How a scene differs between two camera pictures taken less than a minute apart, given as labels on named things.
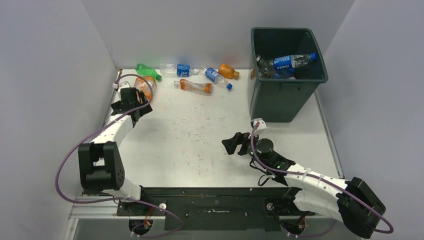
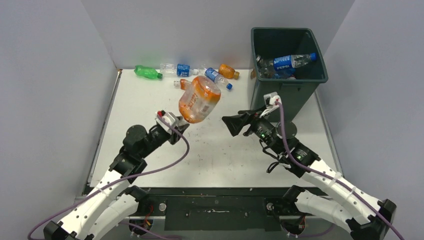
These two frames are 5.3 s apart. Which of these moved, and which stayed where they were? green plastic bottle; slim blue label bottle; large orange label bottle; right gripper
Moved: large orange label bottle; right gripper
Stayed: slim blue label bottle; green plastic bottle
